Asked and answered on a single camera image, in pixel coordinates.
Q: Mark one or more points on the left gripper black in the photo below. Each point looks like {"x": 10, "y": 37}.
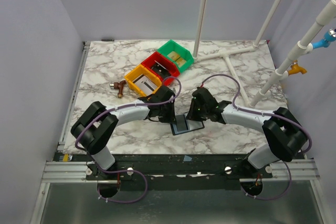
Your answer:
{"x": 171, "y": 118}

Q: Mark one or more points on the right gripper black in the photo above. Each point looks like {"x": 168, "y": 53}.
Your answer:
{"x": 195, "y": 114}

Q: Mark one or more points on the black leather card holder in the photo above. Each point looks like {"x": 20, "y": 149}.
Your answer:
{"x": 183, "y": 125}

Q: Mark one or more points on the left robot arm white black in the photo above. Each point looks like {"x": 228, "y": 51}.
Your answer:
{"x": 96, "y": 125}

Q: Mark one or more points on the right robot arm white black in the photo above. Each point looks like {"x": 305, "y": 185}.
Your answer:
{"x": 285, "y": 136}

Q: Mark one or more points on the white card in yellow bin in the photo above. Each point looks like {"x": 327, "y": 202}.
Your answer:
{"x": 145, "y": 84}

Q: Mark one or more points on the black card in red bin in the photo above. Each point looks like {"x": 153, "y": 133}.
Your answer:
{"x": 160, "y": 70}

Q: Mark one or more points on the yellow plastic bin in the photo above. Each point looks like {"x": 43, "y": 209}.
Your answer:
{"x": 137, "y": 71}

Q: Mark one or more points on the yellow items in green bin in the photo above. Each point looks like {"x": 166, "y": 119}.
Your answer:
{"x": 176, "y": 58}

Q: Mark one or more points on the green plastic bin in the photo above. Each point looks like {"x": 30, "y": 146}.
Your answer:
{"x": 183, "y": 52}

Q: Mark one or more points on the red plastic bin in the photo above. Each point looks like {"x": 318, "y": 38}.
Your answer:
{"x": 169, "y": 65}

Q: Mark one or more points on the brown metal faucet fitting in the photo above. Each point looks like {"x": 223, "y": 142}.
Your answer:
{"x": 118, "y": 86}

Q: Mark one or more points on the orange faucet fitting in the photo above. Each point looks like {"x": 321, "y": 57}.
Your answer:
{"x": 295, "y": 69}

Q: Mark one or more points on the blue faucet fitting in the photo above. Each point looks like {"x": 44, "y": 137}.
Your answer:
{"x": 327, "y": 39}

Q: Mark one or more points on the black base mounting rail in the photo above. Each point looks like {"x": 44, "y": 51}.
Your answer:
{"x": 194, "y": 172}

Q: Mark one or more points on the white PVC pipe frame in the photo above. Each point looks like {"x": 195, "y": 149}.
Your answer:
{"x": 302, "y": 47}

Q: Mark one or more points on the aluminium extrusion rail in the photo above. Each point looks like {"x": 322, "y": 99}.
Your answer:
{"x": 78, "y": 172}

